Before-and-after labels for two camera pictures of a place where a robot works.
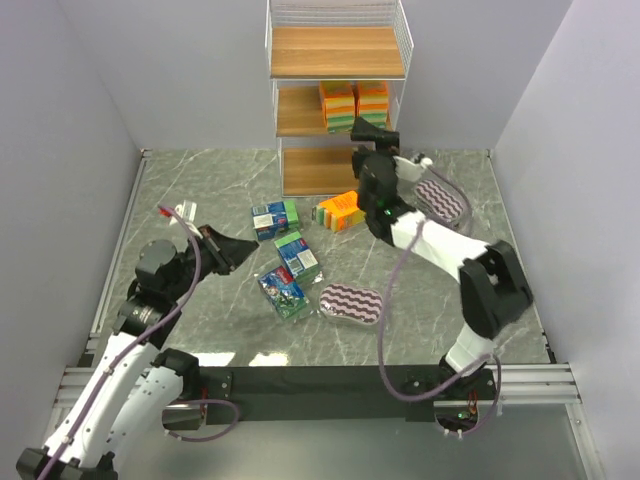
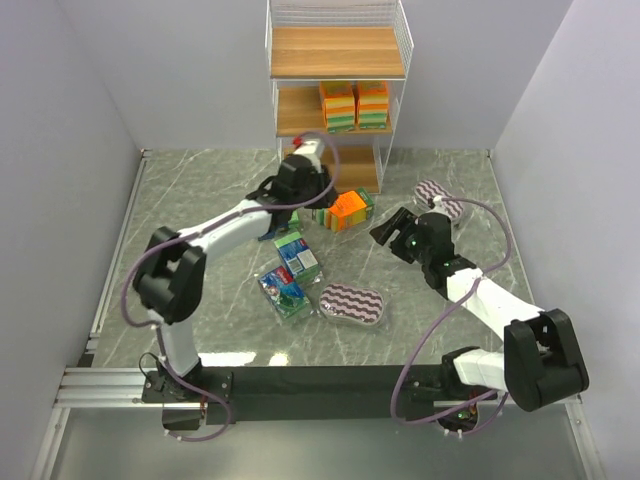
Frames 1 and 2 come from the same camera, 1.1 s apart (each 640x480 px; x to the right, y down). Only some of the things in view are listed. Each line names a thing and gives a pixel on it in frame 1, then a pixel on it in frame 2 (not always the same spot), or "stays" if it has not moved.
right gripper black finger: [362, 130] → [401, 220]
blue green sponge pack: [283, 290] stays
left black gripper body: [213, 252] → [323, 191]
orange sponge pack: [339, 213] stays
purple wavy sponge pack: [363, 305] stays
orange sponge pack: [338, 102] stays
